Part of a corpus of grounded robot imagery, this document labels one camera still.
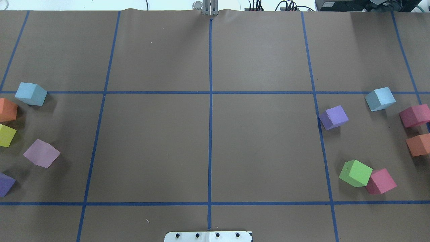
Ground light blue block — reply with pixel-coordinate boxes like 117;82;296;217
364;87;396;112
15;82;48;106

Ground metal clamp at table edge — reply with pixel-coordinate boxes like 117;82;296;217
192;0;219;16

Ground purple block right side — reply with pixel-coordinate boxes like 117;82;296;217
318;105;349;130

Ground light pink block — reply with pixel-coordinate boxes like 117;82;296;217
23;139;60;168

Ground pink block beside green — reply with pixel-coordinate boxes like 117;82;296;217
365;168;397;195

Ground dark pink block far right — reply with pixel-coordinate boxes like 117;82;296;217
399;104;430;128

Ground orange block right side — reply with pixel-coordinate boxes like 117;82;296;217
406;133;430;157

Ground orange block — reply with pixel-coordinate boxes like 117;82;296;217
406;133;430;157
0;98;18;122

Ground orange block left side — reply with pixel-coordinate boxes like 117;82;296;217
0;98;18;122

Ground yellow block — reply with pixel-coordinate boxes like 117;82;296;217
0;124;17;147

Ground dark purple block left side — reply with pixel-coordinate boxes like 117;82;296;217
0;173;16;197

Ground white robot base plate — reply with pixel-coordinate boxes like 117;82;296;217
164;231;253;242

